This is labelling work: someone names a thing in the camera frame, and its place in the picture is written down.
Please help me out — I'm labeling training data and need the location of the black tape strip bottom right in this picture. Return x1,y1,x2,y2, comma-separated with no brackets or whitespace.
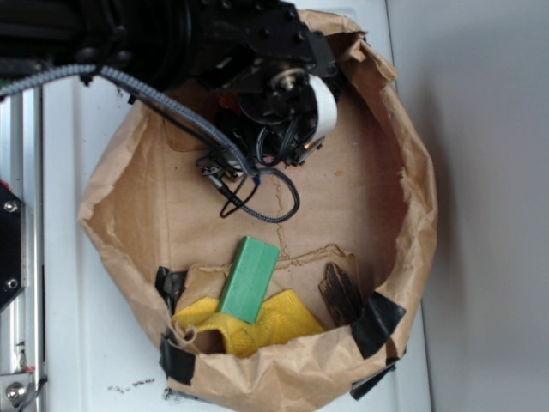
349,292,407,400

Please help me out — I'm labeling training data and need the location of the dark brown bark piece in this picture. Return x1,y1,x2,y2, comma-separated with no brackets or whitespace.
318,262,363,327

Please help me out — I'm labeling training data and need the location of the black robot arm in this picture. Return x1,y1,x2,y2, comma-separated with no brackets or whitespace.
1,1,338,175

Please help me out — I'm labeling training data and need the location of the green rectangular block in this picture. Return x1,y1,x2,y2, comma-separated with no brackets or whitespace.
218,236,280,324

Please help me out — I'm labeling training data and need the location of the black tape strip inner left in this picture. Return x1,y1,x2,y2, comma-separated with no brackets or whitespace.
154,267,187,315

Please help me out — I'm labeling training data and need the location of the grey braided cable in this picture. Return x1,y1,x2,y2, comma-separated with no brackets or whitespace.
0,63,301,224

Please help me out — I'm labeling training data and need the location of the yellow cloth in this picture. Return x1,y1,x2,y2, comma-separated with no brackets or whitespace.
172,289,324,358

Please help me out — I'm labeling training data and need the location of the black bracket on rail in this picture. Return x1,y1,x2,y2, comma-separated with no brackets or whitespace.
0,180,26,312

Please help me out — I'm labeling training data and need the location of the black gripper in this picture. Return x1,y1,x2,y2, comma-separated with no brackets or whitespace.
190,1,341,167

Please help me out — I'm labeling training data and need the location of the white tape roll on gripper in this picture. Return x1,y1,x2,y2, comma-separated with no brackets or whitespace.
309,75,338,142

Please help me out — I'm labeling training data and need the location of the black tape strip bottom left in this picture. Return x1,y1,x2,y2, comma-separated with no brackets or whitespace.
160,332,196,385

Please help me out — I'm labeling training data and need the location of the black tape strip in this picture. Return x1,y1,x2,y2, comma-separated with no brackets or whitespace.
160,332,196,385
154,267,187,315
349,292,407,400

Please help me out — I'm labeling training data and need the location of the brown paper bag bin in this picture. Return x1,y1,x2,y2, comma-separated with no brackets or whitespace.
79,10,438,411

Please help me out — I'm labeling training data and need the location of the aluminium frame rail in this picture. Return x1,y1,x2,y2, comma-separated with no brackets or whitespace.
1,88,47,411

